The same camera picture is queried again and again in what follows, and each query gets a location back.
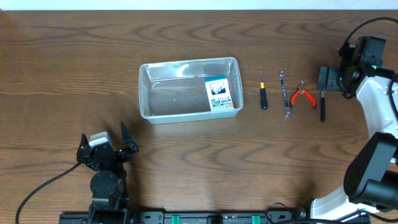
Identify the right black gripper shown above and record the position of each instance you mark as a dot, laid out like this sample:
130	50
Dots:
331	78

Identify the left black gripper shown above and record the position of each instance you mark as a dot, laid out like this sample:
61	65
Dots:
106	153

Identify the clear plastic container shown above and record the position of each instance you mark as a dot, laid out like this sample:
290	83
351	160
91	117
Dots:
171	92

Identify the blue white screw box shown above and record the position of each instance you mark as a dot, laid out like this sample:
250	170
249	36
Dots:
219	96

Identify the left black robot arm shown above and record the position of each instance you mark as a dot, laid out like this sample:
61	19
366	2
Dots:
108	185

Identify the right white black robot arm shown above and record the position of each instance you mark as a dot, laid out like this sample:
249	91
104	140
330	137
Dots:
369	186

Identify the small black hammer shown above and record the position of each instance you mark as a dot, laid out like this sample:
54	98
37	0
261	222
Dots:
322	111

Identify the black yellow screwdriver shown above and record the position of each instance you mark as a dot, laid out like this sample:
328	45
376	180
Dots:
263	96

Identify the red handled pliers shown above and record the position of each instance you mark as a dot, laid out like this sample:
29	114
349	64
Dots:
301	90

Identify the silver ring wrench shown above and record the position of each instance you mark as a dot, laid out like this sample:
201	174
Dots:
286	102

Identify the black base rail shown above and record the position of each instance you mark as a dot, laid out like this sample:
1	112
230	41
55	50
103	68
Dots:
200	218

